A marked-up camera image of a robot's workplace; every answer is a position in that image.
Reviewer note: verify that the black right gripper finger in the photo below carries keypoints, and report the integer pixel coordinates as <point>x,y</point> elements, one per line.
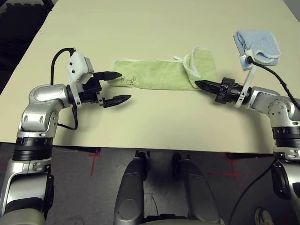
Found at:
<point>211,89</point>
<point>208,84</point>

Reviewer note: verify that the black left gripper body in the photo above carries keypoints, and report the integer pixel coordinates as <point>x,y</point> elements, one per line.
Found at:
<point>90,92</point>

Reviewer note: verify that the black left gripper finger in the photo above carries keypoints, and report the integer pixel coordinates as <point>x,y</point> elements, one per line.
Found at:
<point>107,75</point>
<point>117,100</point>

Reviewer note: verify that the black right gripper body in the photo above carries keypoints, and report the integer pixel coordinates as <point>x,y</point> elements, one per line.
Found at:
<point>229,92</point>

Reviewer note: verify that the green terry towel white trim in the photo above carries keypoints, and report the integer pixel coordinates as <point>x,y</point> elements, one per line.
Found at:
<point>159,75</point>

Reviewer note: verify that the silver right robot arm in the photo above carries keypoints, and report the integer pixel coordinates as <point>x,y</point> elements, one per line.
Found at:
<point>276,105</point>

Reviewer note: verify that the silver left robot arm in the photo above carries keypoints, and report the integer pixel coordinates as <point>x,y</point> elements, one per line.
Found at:
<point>44,93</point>

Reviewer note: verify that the light blue folded towel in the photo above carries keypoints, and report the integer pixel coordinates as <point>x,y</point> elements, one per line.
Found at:
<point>260,42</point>

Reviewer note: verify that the grey robot left leg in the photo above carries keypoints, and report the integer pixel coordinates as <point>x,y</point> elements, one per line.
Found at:
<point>130,189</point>

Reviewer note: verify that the grey robot leg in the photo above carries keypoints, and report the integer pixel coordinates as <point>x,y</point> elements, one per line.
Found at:
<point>200,189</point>
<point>130,189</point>

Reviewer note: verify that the black foam floor mat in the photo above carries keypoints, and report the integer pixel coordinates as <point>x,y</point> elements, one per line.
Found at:
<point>16,28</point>

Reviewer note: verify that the grey robot right leg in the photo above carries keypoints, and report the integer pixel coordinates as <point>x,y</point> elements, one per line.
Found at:
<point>200,189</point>

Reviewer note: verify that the beige robot torso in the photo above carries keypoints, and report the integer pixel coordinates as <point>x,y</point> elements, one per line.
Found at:
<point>164,219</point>

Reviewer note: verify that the grey bystander shoe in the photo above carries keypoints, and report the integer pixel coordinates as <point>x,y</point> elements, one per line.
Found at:
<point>263,215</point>

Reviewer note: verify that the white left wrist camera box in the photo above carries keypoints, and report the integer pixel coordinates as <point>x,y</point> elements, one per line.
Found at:
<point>77,68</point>

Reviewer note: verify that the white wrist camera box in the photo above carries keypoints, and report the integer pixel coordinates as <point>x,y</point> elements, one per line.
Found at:
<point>246,63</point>
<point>77,68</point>

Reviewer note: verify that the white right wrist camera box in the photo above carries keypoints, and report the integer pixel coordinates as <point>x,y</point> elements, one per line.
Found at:
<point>246,63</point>

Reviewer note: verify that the black metal table frame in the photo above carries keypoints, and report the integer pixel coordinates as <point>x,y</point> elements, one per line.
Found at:
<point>48,4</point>

